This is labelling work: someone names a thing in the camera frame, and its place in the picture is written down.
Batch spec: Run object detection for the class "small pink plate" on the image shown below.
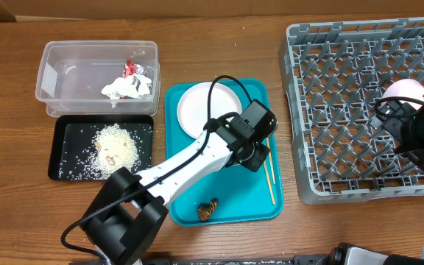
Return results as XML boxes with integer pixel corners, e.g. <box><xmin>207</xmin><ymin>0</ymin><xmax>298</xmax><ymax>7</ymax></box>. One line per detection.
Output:
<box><xmin>382</xmin><ymin>79</ymin><xmax>424</xmax><ymax>101</ymax></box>

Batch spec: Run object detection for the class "white napkin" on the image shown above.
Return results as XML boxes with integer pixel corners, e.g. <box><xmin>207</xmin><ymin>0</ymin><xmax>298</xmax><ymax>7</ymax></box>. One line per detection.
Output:
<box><xmin>101</xmin><ymin>74</ymin><xmax>152</xmax><ymax>99</ymax></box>

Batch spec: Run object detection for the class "pile of rice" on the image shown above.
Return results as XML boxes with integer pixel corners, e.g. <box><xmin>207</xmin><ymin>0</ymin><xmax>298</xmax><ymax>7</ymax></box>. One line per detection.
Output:
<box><xmin>57</xmin><ymin>123</ymin><xmax>153</xmax><ymax>180</ymax></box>

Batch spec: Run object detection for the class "red foil snack wrapper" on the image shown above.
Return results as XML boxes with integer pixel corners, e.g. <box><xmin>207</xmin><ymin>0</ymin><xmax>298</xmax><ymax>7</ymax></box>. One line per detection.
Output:
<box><xmin>122</xmin><ymin>60</ymin><xmax>146</xmax><ymax>91</ymax></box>

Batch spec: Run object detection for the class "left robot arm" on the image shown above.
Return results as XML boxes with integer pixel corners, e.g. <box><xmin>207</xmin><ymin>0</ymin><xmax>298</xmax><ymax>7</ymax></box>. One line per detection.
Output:
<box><xmin>79</xmin><ymin>99</ymin><xmax>278</xmax><ymax>264</ymax></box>

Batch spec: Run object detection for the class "grey dishwasher rack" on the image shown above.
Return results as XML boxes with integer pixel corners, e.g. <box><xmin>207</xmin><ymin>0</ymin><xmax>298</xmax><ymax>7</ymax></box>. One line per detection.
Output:
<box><xmin>278</xmin><ymin>17</ymin><xmax>424</xmax><ymax>205</ymax></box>

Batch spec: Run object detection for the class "left wooden chopstick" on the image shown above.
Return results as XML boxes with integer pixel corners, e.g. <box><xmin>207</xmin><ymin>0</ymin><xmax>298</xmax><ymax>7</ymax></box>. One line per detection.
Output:
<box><xmin>263</xmin><ymin>161</ymin><xmax>275</xmax><ymax>205</ymax></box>

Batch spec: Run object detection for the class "wooden chopstick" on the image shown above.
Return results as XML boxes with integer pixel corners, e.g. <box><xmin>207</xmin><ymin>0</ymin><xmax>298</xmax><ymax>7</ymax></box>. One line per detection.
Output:
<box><xmin>263</xmin><ymin>161</ymin><xmax>275</xmax><ymax>205</ymax></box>
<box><xmin>266</xmin><ymin>138</ymin><xmax>276</xmax><ymax>184</ymax></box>

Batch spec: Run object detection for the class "right wooden chopstick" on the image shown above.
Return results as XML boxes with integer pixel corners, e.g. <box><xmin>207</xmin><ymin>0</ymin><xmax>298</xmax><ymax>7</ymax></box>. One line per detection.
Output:
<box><xmin>266</xmin><ymin>138</ymin><xmax>276</xmax><ymax>184</ymax></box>

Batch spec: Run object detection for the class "brown food scrap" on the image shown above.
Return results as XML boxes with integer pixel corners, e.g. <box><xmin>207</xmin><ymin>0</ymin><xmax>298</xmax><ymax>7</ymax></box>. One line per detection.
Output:
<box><xmin>197</xmin><ymin>199</ymin><xmax>219</xmax><ymax>222</ymax></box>

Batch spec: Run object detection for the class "large white plate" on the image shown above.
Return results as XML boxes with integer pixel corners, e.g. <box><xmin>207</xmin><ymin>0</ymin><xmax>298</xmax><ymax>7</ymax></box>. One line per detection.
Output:
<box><xmin>177</xmin><ymin>82</ymin><xmax>242</xmax><ymax>138</ymax></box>

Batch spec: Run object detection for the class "black plastic tray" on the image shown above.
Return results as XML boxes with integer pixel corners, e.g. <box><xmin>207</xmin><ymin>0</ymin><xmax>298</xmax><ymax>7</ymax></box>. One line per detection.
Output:
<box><xmin>48</xmin><ymin>115</ymin><xmax>154</xmax><ymax>181</ymax></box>

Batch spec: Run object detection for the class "clear plastic bin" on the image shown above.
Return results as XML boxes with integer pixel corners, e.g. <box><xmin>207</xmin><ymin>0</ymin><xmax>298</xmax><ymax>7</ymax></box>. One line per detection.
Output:
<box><xmin>35</xmin><ymin>40</ymin><xmax>160</xmax><ymax>116</ymax></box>

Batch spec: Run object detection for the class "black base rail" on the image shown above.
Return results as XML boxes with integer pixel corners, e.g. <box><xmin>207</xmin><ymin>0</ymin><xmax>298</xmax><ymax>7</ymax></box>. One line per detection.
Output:
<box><xmin>135</xmin><ymin>243</ymin><xmax>424</xmax><ymax>265</ymax></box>

